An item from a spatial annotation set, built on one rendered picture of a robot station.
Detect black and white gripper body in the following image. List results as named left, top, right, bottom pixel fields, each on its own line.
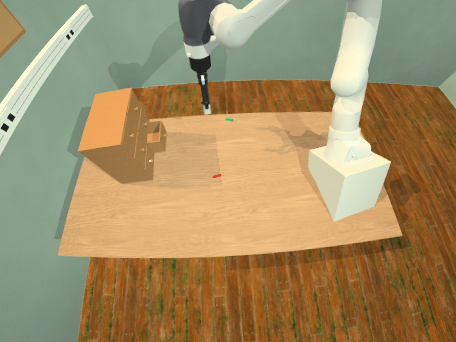
left=189, top=55, right=211, bottom=79

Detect brown wooden drawer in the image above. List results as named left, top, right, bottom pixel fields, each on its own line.
left=121, top=116, right=137, bottom=157
left=145, top=145, right=154, bottom=178
left=138, top=108, right=149, bottom=141
left=127, top=91, right=141, bottom=128
left=134, top=132, right=146, bottom=168
left=147, top=120, right=167, bottom=153

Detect brown wooden chest of drawers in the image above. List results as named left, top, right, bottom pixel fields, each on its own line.
left=78, top=88, right=154, bottom=184

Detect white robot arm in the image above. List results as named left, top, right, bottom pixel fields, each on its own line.
left=178, top=0, right=382, bottom=167

